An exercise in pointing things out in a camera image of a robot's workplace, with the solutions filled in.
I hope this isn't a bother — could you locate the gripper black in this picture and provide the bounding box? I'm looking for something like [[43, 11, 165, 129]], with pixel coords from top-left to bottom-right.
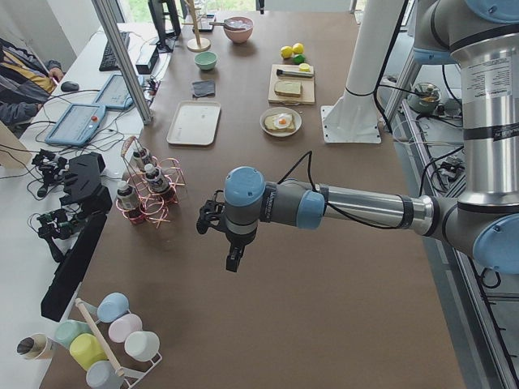
[[225, 231, 252, 272]]

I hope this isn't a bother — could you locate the bread slice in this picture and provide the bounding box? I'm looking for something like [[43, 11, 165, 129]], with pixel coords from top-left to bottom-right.
[[274, 80, 302, 97]]

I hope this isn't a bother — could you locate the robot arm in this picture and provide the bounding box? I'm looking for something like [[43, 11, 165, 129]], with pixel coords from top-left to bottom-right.
[[221, 1, 518, 274]]

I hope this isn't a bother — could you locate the beige serving tray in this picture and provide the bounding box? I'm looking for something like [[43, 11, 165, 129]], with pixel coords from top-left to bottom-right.
[[166, 100, 221, 147]]

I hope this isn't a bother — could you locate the bottle in rack middle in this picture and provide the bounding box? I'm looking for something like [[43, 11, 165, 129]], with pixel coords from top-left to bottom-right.
[[144, 164, 167, 194]]

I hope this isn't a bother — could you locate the bottle in rack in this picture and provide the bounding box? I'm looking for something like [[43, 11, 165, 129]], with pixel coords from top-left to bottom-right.
[[117, 180, 136, 211], [144, 164, 167, 194], [132, 148, 152, 170]]

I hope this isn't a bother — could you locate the bottle in rack front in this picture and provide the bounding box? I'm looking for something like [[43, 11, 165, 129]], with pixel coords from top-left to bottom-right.
[[117, 180, 136, 211]]

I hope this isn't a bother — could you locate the white cup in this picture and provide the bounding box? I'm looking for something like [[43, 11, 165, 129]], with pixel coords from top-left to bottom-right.
[[124, 331, 160, 361]]

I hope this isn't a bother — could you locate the blue cup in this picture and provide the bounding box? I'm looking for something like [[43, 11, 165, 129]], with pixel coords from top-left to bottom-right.
[[97, 292, 129, 323]]

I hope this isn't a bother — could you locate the pink cup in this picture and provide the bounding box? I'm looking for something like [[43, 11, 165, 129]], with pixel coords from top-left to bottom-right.
[[108, 313, 143, 343]]

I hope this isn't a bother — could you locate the bottle in rack rear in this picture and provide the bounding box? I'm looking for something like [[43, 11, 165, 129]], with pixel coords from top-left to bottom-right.
[[132, 148, 152, 170]]

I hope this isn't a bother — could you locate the white round plate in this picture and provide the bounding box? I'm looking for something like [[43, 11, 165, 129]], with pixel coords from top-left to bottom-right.
[[259, 107, 302, 138]]

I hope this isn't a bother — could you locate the black gripper stand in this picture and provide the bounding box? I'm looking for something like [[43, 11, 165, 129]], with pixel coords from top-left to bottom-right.
[[38, 152, 113, 322]]

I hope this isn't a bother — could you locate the yellow cup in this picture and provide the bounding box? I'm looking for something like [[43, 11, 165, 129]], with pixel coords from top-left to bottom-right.
[[69, 333, 108, 371]]

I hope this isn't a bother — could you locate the grey cup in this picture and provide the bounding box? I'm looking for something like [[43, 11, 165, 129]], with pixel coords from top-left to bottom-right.
[[86, 361, 124, 389]]

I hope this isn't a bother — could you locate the grey folded cloth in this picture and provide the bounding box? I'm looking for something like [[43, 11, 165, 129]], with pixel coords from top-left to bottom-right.
[[191, 80, 216, 98]]

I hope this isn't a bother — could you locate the green cup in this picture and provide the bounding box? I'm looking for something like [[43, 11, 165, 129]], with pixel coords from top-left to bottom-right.
[[54, 319, 92, 349]]

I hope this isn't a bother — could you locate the wooden cutting board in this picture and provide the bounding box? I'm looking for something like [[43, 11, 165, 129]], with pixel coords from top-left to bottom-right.
[[268, 64, 315, 105]]

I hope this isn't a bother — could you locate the green ceramic bowl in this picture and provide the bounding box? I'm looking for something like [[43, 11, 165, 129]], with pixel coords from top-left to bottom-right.
[[194, 51, 218, 71]]

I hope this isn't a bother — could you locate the blue teach pendant far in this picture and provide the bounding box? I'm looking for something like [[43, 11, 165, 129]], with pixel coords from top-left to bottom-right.
[[93, 74, 133, 111]]

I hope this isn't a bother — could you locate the blue teach pendant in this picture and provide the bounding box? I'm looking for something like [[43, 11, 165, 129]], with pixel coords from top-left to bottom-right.
[[93, 74, 133, 111], [45, 104, 106, 146]]

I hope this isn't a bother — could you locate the blue teach pendant near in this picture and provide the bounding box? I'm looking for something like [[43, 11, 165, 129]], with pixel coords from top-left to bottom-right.
[[45, 104, 106, 146]]

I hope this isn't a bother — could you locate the half lemon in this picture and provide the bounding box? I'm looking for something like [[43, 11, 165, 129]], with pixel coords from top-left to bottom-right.
[[298, 63, 310, 72]]

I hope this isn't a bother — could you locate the green lime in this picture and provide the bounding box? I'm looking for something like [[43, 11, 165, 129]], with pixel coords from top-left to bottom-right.
[[293, 53, 306, 65]]

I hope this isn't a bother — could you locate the yellow lemon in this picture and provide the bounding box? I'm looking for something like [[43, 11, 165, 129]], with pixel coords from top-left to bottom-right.
[[280, 45, 293, 59], [292, 42, 304, 54]]

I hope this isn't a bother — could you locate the paper cup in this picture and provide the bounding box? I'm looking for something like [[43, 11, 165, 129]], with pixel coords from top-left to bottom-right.
[[16, 333, 55, 360]]

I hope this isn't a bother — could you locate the wooden mug tree stand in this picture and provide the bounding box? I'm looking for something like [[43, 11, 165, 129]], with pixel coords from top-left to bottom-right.
[[183, 0, 211, 53]]

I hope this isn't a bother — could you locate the pink bowl with ice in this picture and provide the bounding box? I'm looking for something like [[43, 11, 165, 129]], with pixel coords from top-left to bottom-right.
[[224, 16, 254, 44]]

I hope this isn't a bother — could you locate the black keyboard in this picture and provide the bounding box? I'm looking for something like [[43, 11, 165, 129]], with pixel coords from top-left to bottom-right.
[[98, 32, 130, 71]]

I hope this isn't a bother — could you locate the black computer mouse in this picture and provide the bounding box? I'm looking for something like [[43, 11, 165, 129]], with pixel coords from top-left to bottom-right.
[[60, 81, 80, 92]]

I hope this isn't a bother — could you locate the seated person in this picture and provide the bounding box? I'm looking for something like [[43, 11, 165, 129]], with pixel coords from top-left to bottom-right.
[[1, 39, 64, 126]]

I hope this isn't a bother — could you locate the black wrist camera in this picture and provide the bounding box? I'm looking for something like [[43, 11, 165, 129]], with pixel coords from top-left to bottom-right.
[[196, 190, 226, 234]]

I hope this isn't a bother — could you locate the copper wire bottle rack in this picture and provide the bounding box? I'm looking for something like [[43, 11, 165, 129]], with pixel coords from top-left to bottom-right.
[[115, 135, 186, 227]]

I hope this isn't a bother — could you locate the yellow handled knife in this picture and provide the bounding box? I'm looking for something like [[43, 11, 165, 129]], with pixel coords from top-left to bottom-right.
[[276, 68, 314, 79]]

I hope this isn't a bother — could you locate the aluminium frame post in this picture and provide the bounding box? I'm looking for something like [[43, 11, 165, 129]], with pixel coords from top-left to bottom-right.
[[92, 0, 152, 125]]

